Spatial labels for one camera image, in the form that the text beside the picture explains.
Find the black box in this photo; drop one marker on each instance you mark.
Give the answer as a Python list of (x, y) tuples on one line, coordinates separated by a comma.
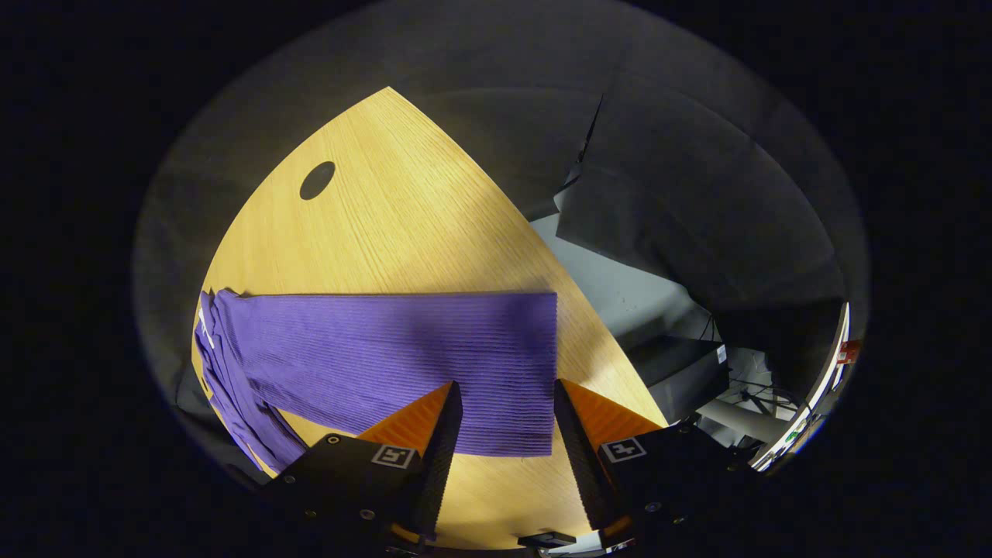
[(682, 376)]

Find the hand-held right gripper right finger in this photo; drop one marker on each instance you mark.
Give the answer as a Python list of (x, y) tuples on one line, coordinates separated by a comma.
[(581, 457)]

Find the purple ribbed shirt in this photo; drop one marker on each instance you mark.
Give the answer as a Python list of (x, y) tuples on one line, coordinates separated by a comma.
[(387, 349)]

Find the white board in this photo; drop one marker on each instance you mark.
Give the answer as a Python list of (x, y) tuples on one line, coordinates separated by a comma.
[(815, 401)]

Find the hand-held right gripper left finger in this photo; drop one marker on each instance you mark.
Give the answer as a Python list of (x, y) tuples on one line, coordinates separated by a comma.
[(442, 457)]

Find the grey pipe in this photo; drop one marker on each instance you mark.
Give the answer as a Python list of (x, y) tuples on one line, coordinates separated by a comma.
[(744, 422)]

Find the red tag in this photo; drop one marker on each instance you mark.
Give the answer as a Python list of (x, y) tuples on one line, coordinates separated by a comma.
[(849, 353)]

